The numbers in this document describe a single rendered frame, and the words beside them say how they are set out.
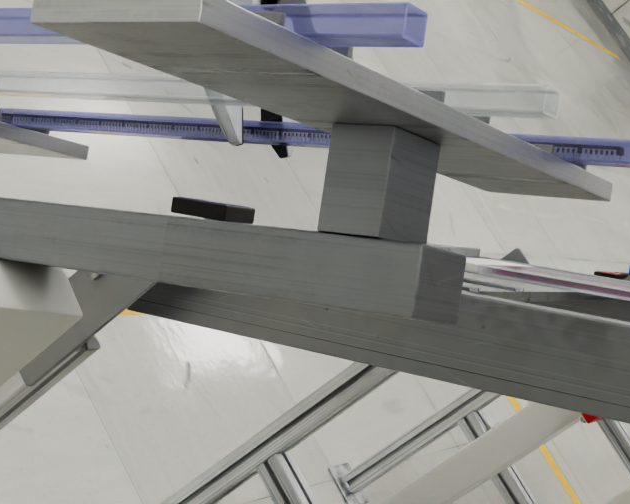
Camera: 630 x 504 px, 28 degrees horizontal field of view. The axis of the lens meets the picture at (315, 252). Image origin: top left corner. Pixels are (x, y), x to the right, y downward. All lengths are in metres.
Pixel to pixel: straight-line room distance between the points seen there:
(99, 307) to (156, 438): 1.20
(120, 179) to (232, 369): 0.46
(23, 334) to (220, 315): 0.32
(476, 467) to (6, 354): 1.40
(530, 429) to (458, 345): 1.10
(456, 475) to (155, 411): 0.54
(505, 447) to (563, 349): 1.15
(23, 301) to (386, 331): 0.33
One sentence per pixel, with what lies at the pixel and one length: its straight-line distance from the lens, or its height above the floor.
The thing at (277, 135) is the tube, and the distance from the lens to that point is 0.68.
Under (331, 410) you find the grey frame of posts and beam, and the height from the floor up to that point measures 0.43.
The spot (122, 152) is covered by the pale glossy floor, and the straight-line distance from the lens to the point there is 2.66.
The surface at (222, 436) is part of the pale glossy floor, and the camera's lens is 2.29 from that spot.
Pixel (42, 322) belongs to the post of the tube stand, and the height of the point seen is 0.83.
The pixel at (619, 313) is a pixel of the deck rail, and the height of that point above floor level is 0.84.
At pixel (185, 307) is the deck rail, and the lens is 0.97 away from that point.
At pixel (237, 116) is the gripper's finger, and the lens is 0.68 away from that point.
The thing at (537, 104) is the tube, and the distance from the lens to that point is 0.49.
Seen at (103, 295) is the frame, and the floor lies 0.69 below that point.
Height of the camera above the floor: 1.20
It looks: 23 degrees down
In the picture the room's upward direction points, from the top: 52 degrees clockwise
